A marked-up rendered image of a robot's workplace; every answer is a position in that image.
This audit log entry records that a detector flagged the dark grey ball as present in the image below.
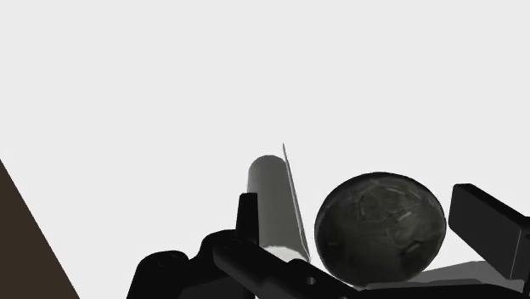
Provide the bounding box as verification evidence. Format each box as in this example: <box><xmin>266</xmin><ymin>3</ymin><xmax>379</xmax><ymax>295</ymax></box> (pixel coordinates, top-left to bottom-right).
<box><xmin>313</xmin><ymin>171</ymin><xmax>448</xmax><ymax>287</ymax></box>

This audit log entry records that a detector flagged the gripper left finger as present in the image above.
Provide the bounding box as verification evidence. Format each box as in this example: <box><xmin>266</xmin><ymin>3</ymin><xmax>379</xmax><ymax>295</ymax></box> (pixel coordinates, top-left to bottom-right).
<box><xmin>126</xmin><ymin>192</ymin><xmax>361</xmax><ymax>299</ymax></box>

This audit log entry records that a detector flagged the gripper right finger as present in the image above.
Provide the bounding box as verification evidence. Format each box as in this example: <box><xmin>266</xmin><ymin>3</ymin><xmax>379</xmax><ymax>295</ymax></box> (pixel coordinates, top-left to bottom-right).
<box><xmin>448</xmin><ymin>183</ymin><xmax>530</xmax><ymax>299</ymax></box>

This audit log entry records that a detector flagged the white paper roll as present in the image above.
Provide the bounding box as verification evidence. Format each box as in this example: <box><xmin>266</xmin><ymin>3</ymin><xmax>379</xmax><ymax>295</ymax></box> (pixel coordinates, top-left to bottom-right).
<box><xmin>246</xmin><ymin>143</ymin><xmax>312</xmax><ymax>263</ymax></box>

